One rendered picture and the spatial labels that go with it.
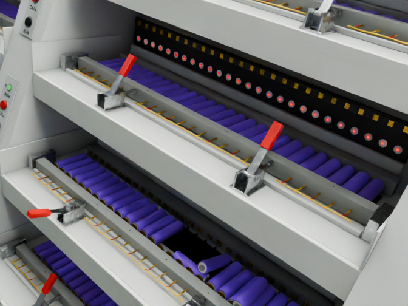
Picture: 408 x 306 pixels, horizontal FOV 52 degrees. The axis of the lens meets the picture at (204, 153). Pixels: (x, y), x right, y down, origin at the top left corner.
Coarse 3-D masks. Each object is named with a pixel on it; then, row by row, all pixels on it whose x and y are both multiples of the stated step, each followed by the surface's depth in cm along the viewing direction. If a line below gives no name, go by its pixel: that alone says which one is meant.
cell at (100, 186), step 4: (116, 176) 78; (104, 180) 76; (108, 180) 76; (112, 180) 77; (116, 180) 77; (96, 184) 75; (100, 184) 75; (104, 184) 75; (108, 184) 76; (112, 184) 76; (88, 188) 74; (92, 188) 74; (96, 188) 74; (100, 188) 75; (92, 192) 73
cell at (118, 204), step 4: (136, 192) 74; (128, 196) 73; (132, 196) 73; (136, 196) 74; (140, 196) 74; (120, 200) 72; (124, 200) 72; (128, 200) 72; (132, 200) 73; (136, 200) 74; (112, 204) 70; (116, 204) 71; (120, 204) 71; (124, 204) 72; (128, 204) 72; (116, 208) 70
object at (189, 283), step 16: (48, 176) 76; (64, 176) 75; (80, 192) 71; (96, 208) 68; (112, 224) 66; (128, 224) 66; (128, 240) 64; (144, 240) 63; (144, 256) 63; (160, 256) 61; (176, 272) 59; (192, 288) 57; (208, 288) 57; (208, 304) 56; (224, 304) 55
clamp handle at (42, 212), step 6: (66, 204) 67; (30, 210) 62; (36, 210) 63; (42, 210) 63; (48, 210) 64; (54, 210) 65; (60, 210) 66; (66, 210) 67; (30, 216) 61; (36, 216) 62; (42, 216) 63; (48, 216) 64
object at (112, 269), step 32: (0, 160) 74; (32, 160) 77; (128, 160) 82; (32, 192) 73; (224, 224) 69; (96, 256) 62; (128, 256) 63; (128, 288) 58; (160, 288) 59; (320, 288) 60
